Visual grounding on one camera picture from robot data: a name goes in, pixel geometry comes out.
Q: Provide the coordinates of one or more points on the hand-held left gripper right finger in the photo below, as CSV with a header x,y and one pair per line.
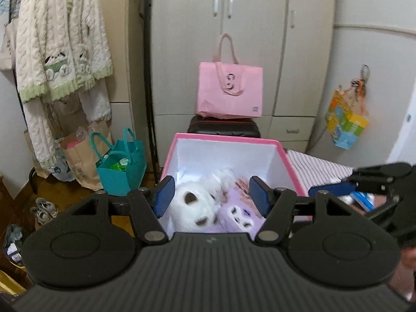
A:
x,y
260,196

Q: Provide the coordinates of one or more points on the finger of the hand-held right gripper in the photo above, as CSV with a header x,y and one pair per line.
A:
x,y
383,209
338,189

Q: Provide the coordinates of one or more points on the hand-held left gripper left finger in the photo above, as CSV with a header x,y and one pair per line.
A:
x,y
164,196

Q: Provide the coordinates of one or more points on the floral fabric scrunchie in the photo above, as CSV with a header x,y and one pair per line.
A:
x,y
243,185

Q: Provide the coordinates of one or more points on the blue wipes packet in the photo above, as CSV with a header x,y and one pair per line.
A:
x,y
362,200

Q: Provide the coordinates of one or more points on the white panda plush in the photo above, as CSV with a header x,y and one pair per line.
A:
x,y
191,208

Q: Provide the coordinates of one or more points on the purple rabbit plush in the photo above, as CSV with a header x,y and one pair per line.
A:
x,y
224,221

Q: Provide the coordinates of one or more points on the pink cardboard box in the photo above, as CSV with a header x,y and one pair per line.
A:
x,y
224,156

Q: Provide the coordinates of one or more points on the person's right forearm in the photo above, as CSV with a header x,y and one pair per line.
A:
x,y
408,273

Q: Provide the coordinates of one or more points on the striped bed sheet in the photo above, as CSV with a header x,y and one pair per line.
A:
x,y
318,169

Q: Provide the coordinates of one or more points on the teal tote bag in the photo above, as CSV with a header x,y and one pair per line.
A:
x,y
120,178

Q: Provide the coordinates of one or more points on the colourful paper gift bag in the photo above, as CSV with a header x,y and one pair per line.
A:
x,y
347,126

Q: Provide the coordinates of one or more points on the white door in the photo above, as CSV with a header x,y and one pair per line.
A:
x,y
406,143

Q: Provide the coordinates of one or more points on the black suitcase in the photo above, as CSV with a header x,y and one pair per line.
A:
x,y
224,128

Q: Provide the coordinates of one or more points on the brown paper bag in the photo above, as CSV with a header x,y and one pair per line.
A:
x,y
81,169

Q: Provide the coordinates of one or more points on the white printed plastic bag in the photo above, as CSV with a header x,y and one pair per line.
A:
x,y
63,170

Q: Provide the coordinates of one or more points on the pink tote bag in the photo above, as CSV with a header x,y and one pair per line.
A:
x,y
214,100

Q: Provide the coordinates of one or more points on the grey sneaker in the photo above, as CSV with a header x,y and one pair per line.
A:
x,y
48,206
39,218

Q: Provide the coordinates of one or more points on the black clothes rack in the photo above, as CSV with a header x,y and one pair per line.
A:
x,y
149,71

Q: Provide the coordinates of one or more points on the light wooden board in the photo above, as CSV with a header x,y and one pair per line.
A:
x,y
123,55

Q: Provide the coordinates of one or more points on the crumpled grey plastic bag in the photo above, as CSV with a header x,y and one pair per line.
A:
x,y
13,243

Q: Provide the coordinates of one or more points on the beige wooden wardrobe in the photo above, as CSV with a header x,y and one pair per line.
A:
x,y
260,22

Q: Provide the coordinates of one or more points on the yellow bin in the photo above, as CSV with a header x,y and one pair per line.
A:
x,y
11,284

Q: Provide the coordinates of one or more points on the cream fleece cardigan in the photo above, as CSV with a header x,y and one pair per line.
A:
x,y
48,39

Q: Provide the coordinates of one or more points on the canvas tote bag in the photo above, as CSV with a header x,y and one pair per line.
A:
x,y
6,48

